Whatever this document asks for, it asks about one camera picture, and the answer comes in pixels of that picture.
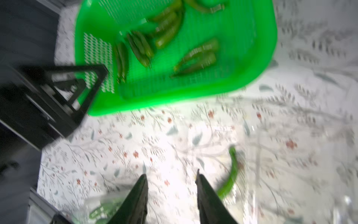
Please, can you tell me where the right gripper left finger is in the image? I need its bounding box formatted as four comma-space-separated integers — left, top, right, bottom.
108, 174, 148, 224

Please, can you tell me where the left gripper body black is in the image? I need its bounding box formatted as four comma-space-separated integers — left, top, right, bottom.
1, 83, 67, 150

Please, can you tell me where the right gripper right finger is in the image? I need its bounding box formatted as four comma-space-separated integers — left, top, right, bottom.
195, 170, 238, 224

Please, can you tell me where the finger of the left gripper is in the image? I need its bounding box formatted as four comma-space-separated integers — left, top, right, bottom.
16, 64, 108, 138

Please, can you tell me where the clear pepper container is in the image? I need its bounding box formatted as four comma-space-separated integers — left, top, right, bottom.
61, 191, 128, 224
188, 122, 358, 224

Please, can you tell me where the green plastic basket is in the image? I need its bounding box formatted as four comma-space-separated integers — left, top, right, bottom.
74, 1, 277, 116

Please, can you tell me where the green pepper long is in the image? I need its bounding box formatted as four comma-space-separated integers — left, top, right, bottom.
173, 38, 219, 72

